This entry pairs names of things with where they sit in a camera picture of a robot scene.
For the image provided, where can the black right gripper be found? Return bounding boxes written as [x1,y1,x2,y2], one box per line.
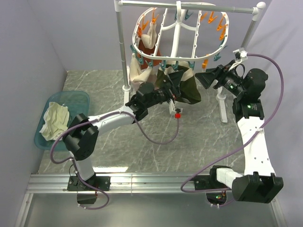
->
[195,60,246,98]

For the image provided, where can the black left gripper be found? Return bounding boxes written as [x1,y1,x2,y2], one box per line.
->
[146,70,184,109]

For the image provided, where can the olive green underwear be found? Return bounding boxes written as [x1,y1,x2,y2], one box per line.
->
[155,61,201,105]

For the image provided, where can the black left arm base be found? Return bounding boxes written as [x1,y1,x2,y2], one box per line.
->
[67,175,111,205]

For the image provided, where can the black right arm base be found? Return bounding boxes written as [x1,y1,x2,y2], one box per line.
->
[190,175,235,208]

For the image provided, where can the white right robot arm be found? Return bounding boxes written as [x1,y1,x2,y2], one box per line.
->
[195,65,284,203]

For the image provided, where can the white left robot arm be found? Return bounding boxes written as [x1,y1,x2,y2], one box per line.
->
[62,70,184,190]

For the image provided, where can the rust orange hanging underwear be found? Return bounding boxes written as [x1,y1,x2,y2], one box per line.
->
[138,39,164,68]

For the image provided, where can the beige hanging underwear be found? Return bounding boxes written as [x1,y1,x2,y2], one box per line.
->
[129,22,157,90]

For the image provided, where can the cream underwear in basket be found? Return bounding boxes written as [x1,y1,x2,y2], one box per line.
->
[39,102,70,141]

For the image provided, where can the white metal drying rack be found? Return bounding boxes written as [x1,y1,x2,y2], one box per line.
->
[114,0,267,123]

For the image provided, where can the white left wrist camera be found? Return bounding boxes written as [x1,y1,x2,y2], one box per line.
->
[169,99,183,119]

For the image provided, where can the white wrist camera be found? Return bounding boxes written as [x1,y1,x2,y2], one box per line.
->
[169,99,183,119]
[233,47,248,64]

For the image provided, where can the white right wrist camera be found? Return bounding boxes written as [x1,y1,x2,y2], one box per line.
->
[233,47,248,64]

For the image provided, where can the aluminium mounting rail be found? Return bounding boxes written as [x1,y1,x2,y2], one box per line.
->
[26,172,190,194]

